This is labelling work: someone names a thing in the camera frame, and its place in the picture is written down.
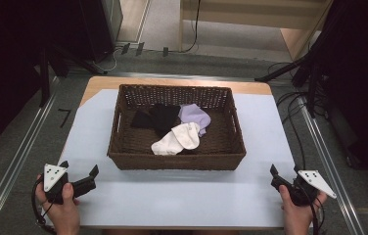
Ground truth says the person's left hand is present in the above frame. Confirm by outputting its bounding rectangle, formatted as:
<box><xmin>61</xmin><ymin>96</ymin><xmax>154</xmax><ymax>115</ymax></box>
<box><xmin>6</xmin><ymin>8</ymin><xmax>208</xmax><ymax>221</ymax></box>
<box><xmin>34</xmin><ymin>174</ymin><xmax>81</xmax><ymax>235</ymax></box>

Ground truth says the white floor cable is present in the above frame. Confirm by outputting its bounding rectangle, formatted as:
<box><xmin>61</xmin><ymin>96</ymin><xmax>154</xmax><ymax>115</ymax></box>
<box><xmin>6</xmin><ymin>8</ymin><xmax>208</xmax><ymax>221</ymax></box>
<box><xmin>92</xmin><ymin>48</ymin><xmax>122</xmax><ymax>73</ymax></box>

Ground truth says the pale blue table mat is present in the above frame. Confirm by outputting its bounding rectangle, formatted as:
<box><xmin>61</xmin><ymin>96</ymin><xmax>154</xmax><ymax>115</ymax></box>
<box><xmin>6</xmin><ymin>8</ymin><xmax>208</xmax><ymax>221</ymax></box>
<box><xmin>43</xmin><ymin>88</ymin><xmax>297</xmax><ymax>229</ymax></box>

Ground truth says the aluminium floor rail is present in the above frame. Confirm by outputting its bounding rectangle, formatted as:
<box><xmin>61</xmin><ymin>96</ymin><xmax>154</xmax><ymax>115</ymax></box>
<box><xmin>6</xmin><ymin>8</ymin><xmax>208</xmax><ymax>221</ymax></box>
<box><xmin>298</xmin><ymin>96</ymin><xmax>366</xmax><ymax>235</ymax></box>
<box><xmin>0</xmin><ymin>76</ymin><xmax>61</xmax><ymax>235</ymax></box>

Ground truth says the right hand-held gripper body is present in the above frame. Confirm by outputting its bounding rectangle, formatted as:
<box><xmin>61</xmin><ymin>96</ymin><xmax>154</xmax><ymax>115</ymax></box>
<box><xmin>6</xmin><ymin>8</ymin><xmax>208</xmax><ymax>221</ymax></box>
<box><xmin>270</xmin><ymin>169</ymin><xmax>338</xmax><ymax>208</ymax></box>

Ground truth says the black hanging cable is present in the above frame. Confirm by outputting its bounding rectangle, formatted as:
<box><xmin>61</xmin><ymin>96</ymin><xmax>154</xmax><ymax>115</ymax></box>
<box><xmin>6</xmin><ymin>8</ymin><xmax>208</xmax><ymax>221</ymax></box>
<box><xmin>181</xmin><ymin>0</ymin><xmax>203</xmax><ymax>54</ymax></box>

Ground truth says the dark curtain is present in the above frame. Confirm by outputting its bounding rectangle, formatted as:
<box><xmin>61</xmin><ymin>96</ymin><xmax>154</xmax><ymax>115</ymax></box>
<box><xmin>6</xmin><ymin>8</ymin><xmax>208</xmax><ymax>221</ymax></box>
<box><xmin>315</xmin><ymin>0</ymin><xmax>368</xmax><ymax>194</ymax></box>
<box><xmin>0</xmin><ymin>0</ymin><xmax>116</xmax><ymax>158</ymax></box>

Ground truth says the black tripod stand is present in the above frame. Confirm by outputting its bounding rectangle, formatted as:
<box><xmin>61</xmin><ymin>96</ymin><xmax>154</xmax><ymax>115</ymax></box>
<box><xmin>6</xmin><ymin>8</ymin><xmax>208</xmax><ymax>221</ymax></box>
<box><xmin>254</xmin><ymin>19</ymin><xmax>328</xmax><ymax>118</ymax></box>
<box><xmin>38</xmin><ymin>45</ymin><xmax>109</xmax><ymax>108</ymax></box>

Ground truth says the purple sock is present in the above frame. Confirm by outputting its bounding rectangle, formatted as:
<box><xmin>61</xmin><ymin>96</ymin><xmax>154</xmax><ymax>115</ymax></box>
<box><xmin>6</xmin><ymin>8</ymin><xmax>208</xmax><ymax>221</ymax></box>
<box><xmin>177</xmin><ymin>103</ymin><xmax>212</xmax><ymax>137</ymax></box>

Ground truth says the black floor cable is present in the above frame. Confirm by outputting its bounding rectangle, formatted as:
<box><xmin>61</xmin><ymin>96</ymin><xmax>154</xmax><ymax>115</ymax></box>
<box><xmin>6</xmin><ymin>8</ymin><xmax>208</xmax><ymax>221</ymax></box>
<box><xmin>275</xmin><ymin>91</ymin><xmax>307</xmax><ymax>171</ymax></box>

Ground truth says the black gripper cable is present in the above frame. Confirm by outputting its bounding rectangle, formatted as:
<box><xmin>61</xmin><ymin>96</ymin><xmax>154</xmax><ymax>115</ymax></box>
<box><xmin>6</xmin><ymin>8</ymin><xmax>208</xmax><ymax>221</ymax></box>
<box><xmin>294</xmin><ymin>180</ymin><xmax>325</xmax><ymax>235</ymax></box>
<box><xmin>30</xmin><ymin>177</ymin><xmax>58</xmax><ymax>235</ymax></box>

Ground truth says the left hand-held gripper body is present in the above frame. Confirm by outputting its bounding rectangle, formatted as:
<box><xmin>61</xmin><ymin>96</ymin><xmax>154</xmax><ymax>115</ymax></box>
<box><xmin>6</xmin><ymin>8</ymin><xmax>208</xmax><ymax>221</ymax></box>
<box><xmin>43</xmin><ymin>164</ymin><xmax>97</xmax><ymax>206</ymax></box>

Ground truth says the light wooden furniture frame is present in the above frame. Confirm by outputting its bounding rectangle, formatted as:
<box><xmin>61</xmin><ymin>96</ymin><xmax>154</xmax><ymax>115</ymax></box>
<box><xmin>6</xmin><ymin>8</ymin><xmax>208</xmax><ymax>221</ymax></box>
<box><xmin>177</xmin><ymin>0</ymin><xmax>334</xmax><ymax>62</ymax></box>

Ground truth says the person's right hand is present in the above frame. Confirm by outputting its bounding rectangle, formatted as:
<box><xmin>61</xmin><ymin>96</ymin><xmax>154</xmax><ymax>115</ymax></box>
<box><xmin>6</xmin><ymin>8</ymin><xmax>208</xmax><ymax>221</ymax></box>
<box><xmin>279</xmin><ymin>184</ymin><xmax>328</xmax><ymax>235</ymax></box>

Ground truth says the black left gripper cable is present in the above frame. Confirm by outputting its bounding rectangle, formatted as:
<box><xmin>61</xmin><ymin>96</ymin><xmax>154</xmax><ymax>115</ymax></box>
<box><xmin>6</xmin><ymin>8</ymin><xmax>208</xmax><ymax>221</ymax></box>
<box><xmin>30</xmin><ymin>177</ymin><xmax>58</xmax><ymax>235</ymax></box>

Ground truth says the black sock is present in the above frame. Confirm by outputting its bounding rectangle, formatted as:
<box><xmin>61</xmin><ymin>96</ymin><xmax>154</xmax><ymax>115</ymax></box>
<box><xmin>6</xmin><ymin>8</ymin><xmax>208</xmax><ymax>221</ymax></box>
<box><xmin>130</xmin><ymin>103</ymin><xmax>182</xmax><ymax>139</ymax></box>

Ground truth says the white sock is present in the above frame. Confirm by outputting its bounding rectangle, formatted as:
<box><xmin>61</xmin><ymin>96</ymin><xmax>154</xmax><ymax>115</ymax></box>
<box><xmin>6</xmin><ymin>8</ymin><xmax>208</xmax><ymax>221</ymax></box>
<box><xmin>150</xmin><ymin>121</ymin><xmax>202</xmax><ymax>157</ymax></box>

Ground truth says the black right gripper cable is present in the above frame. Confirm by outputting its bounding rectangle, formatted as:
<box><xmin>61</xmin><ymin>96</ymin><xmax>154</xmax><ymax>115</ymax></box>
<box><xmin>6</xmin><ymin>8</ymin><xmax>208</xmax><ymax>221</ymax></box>
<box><xmin>294</xmin><ymin>180</ymin><xmax>325</xmax><ymax>235</ymax></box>

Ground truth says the brown wicker basket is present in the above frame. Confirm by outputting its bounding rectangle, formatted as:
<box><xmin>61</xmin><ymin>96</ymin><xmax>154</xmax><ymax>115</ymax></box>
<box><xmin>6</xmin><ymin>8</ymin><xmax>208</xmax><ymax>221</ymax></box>
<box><xmin>107</xmin><ymin>83</ymin><xmax>248</xmax><ymax>171</ymax></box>

